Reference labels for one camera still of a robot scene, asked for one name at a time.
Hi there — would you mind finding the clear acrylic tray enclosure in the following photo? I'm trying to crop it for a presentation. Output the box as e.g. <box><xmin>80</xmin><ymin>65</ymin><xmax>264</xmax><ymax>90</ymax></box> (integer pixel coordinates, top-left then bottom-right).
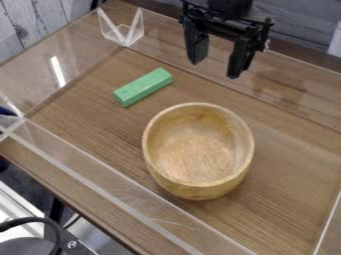
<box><xmin>0</xmin><ymin>2</ymin><xmax>341</xmax><ymax>255</ymax></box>

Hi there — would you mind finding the green rectangular block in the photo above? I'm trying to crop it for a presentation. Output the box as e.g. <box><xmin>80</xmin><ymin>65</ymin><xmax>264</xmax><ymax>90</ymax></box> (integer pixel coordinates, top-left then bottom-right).
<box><xmin>113</xmin><ymin>68</ymin><xmax>172</xmax><ymax>108</ymax></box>

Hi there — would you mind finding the black cable loop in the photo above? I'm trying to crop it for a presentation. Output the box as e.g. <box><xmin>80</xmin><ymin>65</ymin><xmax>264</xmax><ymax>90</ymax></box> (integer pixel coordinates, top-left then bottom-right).
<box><xmin>0</xmin><ymin>216</ymin><xmax>64</xmax><ymax>255</ymax></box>

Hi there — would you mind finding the brown wooden bowl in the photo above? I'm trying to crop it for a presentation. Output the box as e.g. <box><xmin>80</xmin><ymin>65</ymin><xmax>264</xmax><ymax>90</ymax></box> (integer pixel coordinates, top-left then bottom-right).
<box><xmin>141</xmin><ymin>103</ymin><xmax>255</xmax><ymax>200</ymax></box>

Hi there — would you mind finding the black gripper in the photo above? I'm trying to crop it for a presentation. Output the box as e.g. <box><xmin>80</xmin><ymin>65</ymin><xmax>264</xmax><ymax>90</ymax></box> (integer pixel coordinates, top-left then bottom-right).
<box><xmin>177</xmin><ymin>0</ymin><xmax>274</xmax><ymax>79</ymax></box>

